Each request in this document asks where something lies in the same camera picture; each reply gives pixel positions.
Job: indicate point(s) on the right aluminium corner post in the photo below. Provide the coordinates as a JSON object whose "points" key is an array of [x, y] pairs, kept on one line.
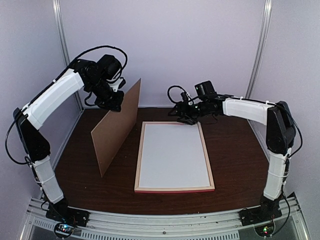
{"points": [[262, 40]]}

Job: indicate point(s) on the aluminium corner post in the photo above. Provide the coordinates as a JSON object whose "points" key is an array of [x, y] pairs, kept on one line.
{"points": [[262, 40], [61, 31]]}

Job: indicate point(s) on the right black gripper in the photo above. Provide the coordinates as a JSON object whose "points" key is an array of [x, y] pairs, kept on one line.
{"points": [[180, 106]]}

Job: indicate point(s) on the landscape photo print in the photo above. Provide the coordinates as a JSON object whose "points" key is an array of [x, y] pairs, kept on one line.
{"points": [[172, 155]]}

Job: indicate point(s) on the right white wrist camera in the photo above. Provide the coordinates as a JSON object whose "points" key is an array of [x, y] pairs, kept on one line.
{"points": [[187, 98]]}

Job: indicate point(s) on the front aluminium rail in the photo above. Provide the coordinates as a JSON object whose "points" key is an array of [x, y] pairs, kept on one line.
{"points": [[223, 225]]}

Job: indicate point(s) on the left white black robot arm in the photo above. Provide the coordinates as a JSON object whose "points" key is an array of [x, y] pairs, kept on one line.
{"points": [[100, 78]]}

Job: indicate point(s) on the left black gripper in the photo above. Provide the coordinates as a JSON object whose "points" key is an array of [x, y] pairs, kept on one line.
{"points": [[116, 105]]}

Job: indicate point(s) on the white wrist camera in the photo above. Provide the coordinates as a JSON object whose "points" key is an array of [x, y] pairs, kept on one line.
{"points": [[118, 84], [187, 98]]}

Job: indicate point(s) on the left aluminium corner post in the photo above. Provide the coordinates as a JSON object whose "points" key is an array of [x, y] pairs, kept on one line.
{"points": [[61, 31]]}

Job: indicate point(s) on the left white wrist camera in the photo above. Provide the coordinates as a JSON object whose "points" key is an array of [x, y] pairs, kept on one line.
{"points": [[118, 84]]}

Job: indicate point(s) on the brown backing board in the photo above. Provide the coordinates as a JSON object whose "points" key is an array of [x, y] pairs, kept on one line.
{"points": [[113, 129]]}

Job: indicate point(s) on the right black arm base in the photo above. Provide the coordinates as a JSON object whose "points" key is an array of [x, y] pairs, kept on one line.
{"points": [[266, 211]]}

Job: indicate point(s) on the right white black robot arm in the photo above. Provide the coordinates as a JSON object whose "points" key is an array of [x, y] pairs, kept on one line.
{"points": [[280, 126]]}

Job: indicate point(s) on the pink wooden picture frame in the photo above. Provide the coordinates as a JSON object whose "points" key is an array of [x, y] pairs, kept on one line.
{"points": [[175, 190]]}

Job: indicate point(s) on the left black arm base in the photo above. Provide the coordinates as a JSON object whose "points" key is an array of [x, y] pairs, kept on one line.
{"points": [[61, 212]]}

